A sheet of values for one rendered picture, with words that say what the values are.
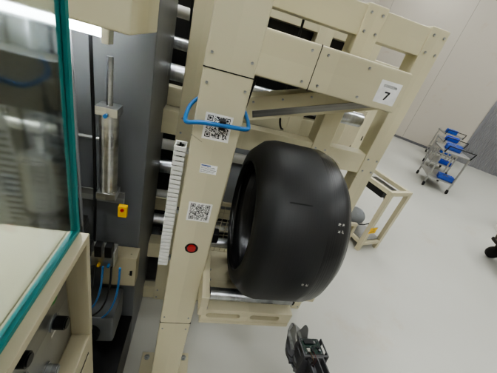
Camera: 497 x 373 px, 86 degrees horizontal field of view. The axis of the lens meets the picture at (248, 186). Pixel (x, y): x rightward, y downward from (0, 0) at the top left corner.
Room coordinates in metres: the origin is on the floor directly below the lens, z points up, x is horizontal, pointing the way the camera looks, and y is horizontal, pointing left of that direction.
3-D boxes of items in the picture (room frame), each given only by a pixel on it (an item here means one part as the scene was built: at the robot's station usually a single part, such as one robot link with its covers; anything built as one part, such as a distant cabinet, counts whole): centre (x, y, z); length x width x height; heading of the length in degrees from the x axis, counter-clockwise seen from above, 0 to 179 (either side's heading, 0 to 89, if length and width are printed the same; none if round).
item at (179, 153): (0.72, 0.22, 1.19); 0.05 x 0.04 x 0.48; 15
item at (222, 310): (0.72, -0.13, 0.84); 0.36 x 0.09 x 0.06; 105
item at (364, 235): (2.88, -1.40, 0.40); 0.60 x 0.35 x 0.80; 32
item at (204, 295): (0.81, 0.08, 0.90); 0.40 x 0.03 x 0.10; 15
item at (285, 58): (1.17, -0.14, 1.71); 0.61 x 0.25 x 0.15; 105
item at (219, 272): (0.85, -0.10, 0.80); 0.37 x 0.36 x 0.02; 15
